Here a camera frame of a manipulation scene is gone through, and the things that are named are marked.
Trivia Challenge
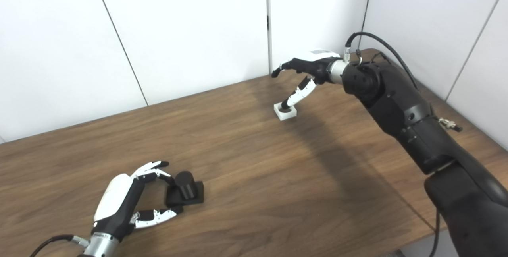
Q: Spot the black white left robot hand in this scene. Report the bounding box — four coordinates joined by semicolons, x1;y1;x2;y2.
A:
93;161;184;242

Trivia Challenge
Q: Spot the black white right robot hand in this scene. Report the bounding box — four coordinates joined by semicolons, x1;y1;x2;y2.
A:
271;49;343;112

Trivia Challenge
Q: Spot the white square piece with hole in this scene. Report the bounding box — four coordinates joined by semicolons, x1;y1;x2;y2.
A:
274;103;298;121

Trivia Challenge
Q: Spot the black peg with square base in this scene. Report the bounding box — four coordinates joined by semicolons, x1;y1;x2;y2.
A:
165;171;204;207

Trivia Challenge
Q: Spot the thin right wrist wire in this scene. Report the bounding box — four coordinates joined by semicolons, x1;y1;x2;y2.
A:
356;50;391;67

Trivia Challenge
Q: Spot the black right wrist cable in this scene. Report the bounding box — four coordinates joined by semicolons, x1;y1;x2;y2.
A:
344;32;463;132

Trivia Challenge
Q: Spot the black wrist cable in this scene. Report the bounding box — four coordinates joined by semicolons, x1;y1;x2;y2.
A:
344;32;463;132
29;234;90;257

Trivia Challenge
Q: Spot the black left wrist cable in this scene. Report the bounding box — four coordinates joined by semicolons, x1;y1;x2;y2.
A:
29;234;90;257

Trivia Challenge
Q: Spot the thin black hanging cable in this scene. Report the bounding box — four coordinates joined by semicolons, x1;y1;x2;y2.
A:
429;209;442;257

